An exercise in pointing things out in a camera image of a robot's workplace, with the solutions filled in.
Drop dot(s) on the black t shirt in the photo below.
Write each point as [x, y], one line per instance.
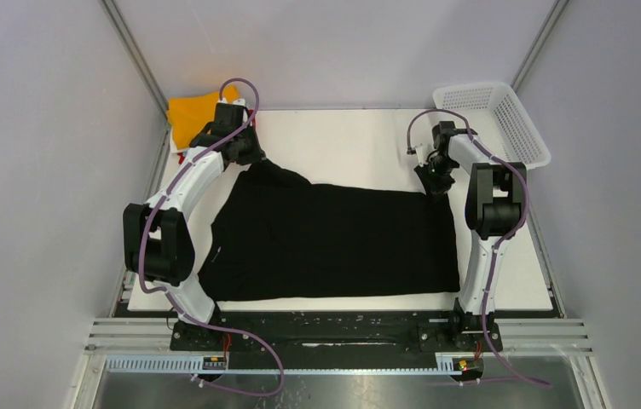
[279, 235]

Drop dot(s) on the white slotted cable duct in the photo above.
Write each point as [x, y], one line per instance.
[201, 365]

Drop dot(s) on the left small electronics module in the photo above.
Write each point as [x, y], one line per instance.
[218, 363]

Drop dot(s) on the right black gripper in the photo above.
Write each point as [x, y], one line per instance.
[435, 176]

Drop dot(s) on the orange folded t shirt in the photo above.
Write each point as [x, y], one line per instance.
[188, 116]

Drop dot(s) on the red folded t shirt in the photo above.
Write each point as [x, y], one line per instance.
[181, 160]

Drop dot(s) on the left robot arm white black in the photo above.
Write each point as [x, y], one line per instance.
[158, 246]

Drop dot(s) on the small electronics module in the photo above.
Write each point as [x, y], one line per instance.
[469, 365]
[218, 363]

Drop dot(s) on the white plastic basket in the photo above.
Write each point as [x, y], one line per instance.
[494, 110]

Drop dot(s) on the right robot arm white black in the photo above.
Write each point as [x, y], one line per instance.
[496, 207]

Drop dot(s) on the white folded t shirt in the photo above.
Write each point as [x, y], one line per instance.
[172, 144]

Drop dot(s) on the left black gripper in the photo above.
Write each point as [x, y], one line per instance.
[256, 153]

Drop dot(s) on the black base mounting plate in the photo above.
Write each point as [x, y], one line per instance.
[323, 340]

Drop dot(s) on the right small electronics module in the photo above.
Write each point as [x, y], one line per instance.
[469, 365]

